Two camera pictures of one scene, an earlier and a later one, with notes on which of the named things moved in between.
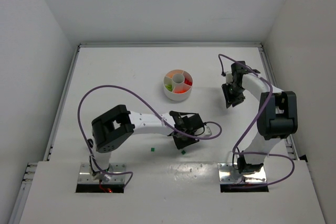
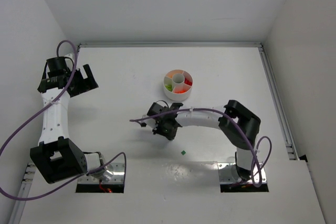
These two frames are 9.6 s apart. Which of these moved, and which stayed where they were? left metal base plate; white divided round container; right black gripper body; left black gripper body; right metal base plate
Moved: right black gripper body; left black gripper body
Stayed: white divided round container; left metal base plate; right metal base plate
